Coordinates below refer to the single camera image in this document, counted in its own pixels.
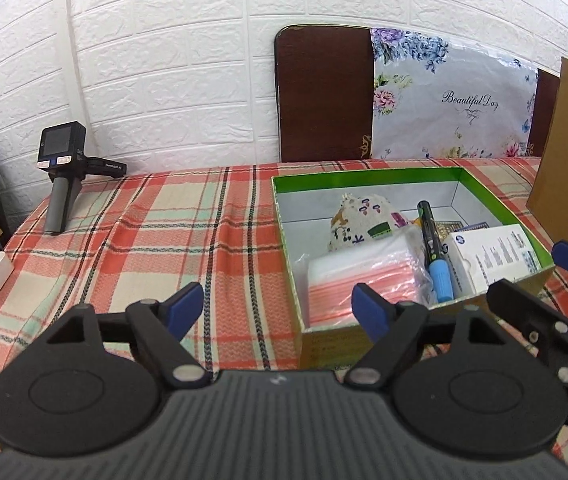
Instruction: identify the plaid blanket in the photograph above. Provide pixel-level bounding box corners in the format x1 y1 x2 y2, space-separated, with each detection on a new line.
0 156 568 480

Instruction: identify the white and blue carton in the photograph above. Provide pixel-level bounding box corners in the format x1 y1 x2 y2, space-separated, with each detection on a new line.
438 223 545 296

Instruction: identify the black marker with blue cap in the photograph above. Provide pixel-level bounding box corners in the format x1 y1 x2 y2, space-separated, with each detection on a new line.
416 199 454 305

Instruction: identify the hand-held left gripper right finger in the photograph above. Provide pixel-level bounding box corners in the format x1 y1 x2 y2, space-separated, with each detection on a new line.
344 282 513 389

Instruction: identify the dark brown folded table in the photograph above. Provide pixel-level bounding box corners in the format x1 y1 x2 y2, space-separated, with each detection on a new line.
273 24 563 164

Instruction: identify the floral plastic bag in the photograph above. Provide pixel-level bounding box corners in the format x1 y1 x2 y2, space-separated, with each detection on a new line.
369 27 540 160

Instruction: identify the green cardboard box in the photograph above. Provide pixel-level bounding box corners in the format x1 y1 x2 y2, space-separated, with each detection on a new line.
270 165 556 372

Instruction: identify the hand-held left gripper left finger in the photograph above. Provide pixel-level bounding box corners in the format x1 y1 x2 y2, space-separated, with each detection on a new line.
46 281 211 389

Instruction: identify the pink face mask pack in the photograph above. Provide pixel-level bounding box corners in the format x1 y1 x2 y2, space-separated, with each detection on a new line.
306 232 438 331

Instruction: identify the black camera on grip handle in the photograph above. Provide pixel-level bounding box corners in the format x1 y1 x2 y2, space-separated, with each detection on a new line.
36 121 128 236

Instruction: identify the printed fabric pouch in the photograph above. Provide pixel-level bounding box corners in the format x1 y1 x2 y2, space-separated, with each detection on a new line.
327 192 411 254

